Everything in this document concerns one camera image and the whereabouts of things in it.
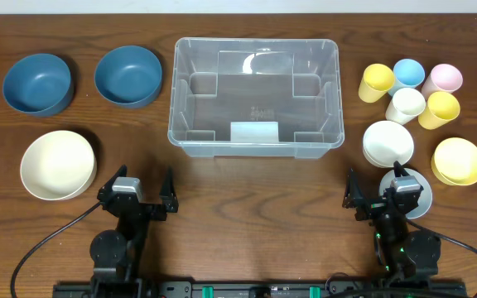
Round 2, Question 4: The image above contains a white cup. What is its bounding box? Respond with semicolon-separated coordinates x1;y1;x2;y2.
385;88;426;125

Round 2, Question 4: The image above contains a light blue cup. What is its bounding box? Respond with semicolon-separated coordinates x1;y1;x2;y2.
388;59;426;96

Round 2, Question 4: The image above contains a white small bowl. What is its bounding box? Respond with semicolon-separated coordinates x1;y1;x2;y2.
363;120;414;168

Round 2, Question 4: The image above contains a clear plastic storage bin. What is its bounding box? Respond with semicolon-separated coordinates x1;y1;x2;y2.
167;37;345;159

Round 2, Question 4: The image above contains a grey small bowl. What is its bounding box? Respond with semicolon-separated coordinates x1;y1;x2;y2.
378;168;432;219

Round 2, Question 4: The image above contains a dark blue bowl far left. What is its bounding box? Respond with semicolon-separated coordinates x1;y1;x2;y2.
2;53;75;118

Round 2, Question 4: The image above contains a cream large bowl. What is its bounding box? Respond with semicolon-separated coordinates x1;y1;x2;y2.
20;130;98;201

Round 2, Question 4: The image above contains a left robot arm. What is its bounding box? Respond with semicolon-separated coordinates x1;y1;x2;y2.
89;166;179;281

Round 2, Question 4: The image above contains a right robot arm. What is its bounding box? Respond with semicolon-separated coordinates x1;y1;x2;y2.
342;161;441;286

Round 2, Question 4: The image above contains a dark blue bowl near bin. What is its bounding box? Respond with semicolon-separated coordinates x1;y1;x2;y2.
94;46;163;108

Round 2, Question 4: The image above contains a yellow cup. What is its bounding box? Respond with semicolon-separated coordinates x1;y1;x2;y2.
417;91;460;130
358;64;395;103

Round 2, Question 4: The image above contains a pink cup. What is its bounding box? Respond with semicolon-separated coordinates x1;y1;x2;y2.
421;64;464;99

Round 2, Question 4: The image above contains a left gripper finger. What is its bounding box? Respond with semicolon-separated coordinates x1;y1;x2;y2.
159;167;179;213
97;165;128;202

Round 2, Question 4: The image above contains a yellow small bowl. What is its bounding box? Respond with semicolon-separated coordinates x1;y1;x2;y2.
431;137;477;186

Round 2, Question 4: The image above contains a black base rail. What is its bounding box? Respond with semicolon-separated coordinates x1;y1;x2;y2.
51;279;470;298

